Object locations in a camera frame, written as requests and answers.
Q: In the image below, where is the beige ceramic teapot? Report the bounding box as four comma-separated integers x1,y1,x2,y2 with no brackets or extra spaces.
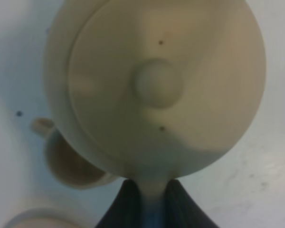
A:
44,0,266,228

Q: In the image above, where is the beige teacup near teapot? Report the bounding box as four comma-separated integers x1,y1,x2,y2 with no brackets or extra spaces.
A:
31,118,119,190

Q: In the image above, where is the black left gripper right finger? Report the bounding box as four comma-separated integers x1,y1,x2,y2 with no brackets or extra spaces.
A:
164,180,219,228

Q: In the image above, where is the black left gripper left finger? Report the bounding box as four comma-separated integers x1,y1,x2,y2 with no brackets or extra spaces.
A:
96,180,142,228

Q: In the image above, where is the beige teapot saucer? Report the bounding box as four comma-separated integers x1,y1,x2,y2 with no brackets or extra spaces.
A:
2,208,89,228

